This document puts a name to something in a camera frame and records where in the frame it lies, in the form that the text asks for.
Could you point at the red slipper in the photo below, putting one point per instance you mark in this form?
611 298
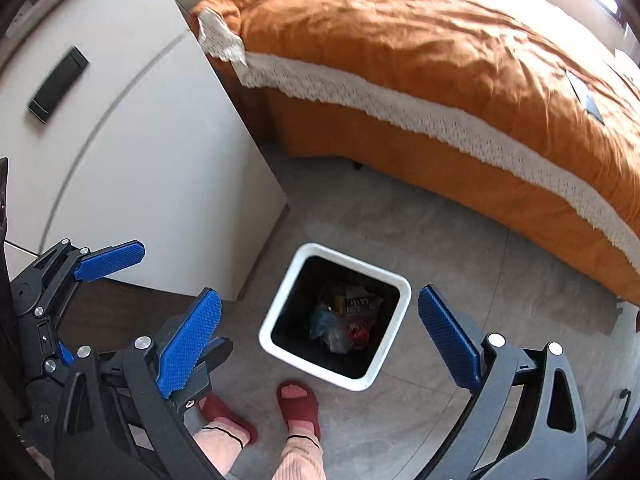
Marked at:
299 407
225 412

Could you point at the white cabinet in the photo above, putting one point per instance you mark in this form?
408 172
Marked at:
140 170

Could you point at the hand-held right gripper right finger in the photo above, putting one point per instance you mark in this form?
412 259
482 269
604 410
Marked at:
447 340

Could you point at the person's right leg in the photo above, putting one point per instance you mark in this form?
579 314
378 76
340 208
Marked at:
302 460

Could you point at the black chair base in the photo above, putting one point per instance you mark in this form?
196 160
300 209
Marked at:
617 425

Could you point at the red wrapper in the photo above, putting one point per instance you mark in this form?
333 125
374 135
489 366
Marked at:
360 334

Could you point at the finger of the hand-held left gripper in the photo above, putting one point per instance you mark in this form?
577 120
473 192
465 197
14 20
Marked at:
110 258
216 355

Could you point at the white square trash bin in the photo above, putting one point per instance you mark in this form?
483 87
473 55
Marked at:
280 310

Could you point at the white lace bed trim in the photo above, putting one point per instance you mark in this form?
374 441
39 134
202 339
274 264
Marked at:
425 115

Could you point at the person's leg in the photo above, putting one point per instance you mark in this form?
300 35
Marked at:
302 460
220 447

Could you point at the bed with orange cover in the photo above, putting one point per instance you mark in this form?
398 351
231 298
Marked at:
450 60

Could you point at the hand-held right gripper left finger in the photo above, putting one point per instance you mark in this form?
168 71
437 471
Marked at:
189 342

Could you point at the person's left leg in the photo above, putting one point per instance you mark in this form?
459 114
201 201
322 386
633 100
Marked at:
220 447

